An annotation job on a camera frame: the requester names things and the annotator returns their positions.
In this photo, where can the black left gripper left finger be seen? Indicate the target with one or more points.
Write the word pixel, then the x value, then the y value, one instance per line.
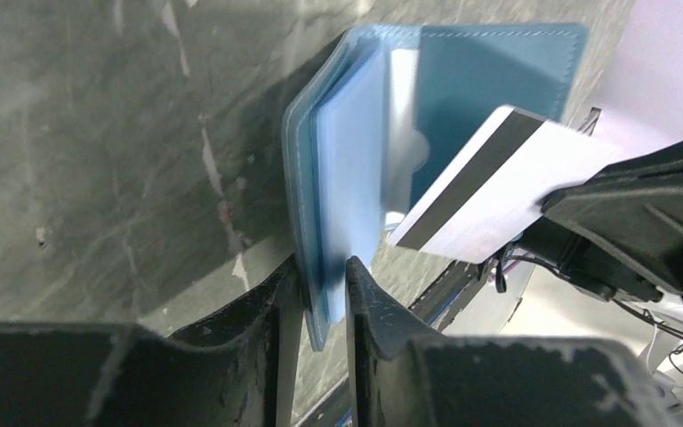
pixel 235 367

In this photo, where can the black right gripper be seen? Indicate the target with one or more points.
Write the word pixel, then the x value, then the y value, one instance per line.
pixel 632 210

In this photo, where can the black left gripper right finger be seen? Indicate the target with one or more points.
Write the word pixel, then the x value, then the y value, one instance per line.
pixel 405 373

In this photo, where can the blue card holder wallet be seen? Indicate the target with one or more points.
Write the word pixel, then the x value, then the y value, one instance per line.
pixel 381 119

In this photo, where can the white card with magnetic stripe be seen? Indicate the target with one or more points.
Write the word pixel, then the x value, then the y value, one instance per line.
pixel 493 188

